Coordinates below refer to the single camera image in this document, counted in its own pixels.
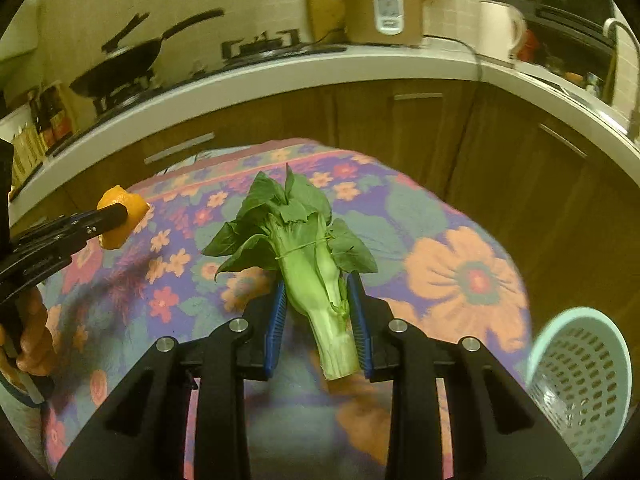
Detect curled orange peel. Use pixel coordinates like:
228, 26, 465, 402
96, 185, 151, 250

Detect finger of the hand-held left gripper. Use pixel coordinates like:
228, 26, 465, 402
30, 203, 132, 261

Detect gas stove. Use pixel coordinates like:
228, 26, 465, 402
92, 27, 347, 116

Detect dark sauce bottles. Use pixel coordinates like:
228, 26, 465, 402
27, 85, 76, 155

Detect floral tablecloth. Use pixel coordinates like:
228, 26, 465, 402
37, 137, 533, 480

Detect green bok choy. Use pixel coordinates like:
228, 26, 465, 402
201, 162, 378, 381

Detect black power cable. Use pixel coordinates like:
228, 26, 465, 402
425, 35, 486, 81

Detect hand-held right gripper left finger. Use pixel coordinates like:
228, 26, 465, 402
55, 280, 288, 480

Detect beige rice cooker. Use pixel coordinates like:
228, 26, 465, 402
334, 0, 427, 46

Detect person's left hand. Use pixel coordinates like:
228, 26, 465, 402
0, 290, 57, 391

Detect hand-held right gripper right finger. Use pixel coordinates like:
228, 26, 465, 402
346, 272, 583, 480

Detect black wok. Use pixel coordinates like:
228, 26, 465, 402
69, 8, 226, 98

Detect light blue plastic basket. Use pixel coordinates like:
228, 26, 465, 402
526, 306, 632, 476

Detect metal faucet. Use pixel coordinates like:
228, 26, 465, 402
602, 17, 640, 111

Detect yellow patterned package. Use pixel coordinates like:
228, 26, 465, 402
10, 125, 43, 187

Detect wooden kitchen cabinet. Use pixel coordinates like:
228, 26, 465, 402
10, 77, 640, 391

